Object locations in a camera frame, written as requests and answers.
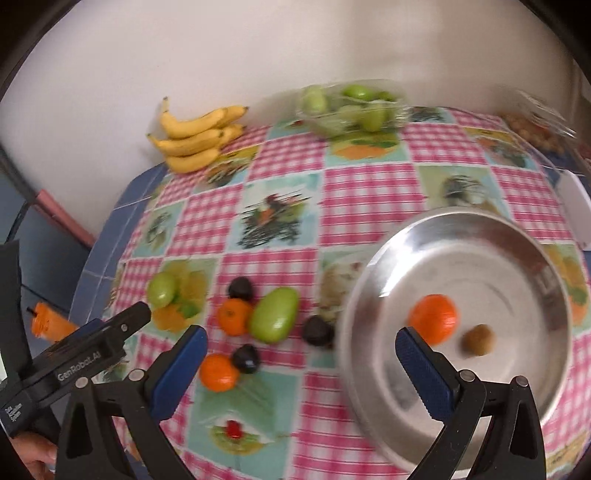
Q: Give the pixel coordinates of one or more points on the brown longan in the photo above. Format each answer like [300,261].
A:
[479,340]

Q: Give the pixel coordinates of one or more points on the person's left hand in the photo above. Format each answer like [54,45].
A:
[25,454]

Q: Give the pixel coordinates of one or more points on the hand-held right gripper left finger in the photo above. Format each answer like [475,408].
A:
[184,364]

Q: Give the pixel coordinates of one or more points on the orange plastic bottle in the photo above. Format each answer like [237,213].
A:
[51,323]

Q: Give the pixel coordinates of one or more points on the white plastic box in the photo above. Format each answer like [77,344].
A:
[575,191]

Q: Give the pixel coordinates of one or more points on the pink checked printed tablecloth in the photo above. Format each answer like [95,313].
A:
[369,184]

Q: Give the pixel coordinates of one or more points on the large green mango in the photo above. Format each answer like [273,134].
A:
[274,314]

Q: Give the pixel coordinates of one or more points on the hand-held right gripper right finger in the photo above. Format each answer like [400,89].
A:
[418,364]

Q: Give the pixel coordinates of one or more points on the yellow banana bunch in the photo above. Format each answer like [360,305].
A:
[194,143]

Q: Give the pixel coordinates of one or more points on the pile of bagged longans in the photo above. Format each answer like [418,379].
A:
[531,130]

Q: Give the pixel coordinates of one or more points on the large orange tangerine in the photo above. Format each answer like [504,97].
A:
[433,319]

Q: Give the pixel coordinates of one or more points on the small orange tangerine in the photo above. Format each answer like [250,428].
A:
[234,316]
[219,371]

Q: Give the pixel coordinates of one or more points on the round green jujube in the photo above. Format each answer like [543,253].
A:
[162,288]

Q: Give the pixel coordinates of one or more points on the pink padded edge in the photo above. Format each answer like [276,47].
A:
[64,217]

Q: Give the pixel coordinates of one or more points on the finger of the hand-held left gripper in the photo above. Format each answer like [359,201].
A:
[131,319]

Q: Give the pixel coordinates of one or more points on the blue tile-pattern table cover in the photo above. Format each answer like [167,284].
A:
[131,198]

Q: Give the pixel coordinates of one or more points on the clear plastic fruit tray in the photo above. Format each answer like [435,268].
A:
[323,123]

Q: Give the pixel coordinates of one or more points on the pile of packed green jujubes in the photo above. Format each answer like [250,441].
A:
[360,91]

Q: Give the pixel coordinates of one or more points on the round steel plate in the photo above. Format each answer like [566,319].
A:
[485,267]

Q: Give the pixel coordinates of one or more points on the clear plastic bag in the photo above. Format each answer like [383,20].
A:
[549,110]

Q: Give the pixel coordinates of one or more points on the dark purple plum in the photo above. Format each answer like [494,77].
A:
[246,357]
[318,332]
[241,288]

